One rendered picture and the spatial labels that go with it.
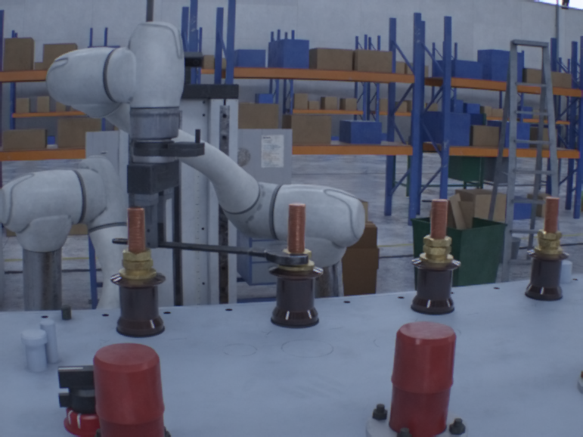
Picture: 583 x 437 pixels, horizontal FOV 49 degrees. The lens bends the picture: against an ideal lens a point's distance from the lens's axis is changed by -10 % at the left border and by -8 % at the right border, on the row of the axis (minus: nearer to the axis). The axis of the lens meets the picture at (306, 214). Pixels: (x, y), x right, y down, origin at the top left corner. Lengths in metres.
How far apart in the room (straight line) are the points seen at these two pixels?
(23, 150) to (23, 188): 7.15
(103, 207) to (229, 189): 0.33
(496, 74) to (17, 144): 6.86
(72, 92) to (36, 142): 7.54
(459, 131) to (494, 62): 1.22
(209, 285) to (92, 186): 0.58
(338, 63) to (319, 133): 1.00
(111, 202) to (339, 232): 0.54
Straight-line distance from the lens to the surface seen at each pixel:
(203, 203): 2.03
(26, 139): 8.83
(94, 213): 1.65
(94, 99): 1.27
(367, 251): 6.01
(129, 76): 1.21
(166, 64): 1.19
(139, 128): 1.20
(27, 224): 1.60
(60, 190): 1.61
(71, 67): 1.28
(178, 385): 0.95
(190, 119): 2.00
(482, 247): 5.51
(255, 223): 1.61
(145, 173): 1.18
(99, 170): 1.68
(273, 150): 6.07
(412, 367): 0.76
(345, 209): 1.56
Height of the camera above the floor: 1.75
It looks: 10 degrees down
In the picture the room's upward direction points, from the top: 1 degrees clockwise
